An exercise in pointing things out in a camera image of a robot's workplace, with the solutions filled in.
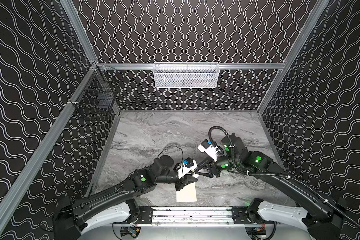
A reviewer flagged cream envelope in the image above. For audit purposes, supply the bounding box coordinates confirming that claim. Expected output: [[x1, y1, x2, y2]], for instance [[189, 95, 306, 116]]
[[176, 183, 197, 203]]

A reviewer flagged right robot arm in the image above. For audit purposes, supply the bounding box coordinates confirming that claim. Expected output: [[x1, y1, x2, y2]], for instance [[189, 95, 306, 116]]
[[196, 134, 347, 240]]

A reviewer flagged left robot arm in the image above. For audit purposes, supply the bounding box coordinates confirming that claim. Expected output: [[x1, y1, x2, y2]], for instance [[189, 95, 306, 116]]
[[52, 155, 198, 240]]

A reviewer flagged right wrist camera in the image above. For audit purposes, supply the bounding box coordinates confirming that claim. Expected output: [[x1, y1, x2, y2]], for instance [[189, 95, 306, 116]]
[[198, 139, 225, 162]]

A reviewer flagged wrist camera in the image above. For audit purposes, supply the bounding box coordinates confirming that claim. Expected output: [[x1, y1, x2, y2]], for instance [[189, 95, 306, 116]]
[[198, 139, 225, 162], [174, 158, 200, 179]]

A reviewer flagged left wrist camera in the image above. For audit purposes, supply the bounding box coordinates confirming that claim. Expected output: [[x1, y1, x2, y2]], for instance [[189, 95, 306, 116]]
[[174, 158, 200, 179]]

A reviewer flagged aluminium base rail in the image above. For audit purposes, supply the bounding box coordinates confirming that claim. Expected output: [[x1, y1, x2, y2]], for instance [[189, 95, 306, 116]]
[[73, 205, 314, 226]]

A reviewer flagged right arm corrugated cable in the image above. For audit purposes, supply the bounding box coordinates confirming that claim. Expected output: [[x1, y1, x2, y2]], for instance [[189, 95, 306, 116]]
[[207, 125, 360, 238]]

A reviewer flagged white wire mesh basket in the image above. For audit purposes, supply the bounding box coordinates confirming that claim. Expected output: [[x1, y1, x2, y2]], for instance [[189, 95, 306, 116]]
[[153, 62, 220, 89]]

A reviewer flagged black wire basket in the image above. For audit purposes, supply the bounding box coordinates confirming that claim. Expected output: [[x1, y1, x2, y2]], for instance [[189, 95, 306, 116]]
[[74, 67, 116, 122]]

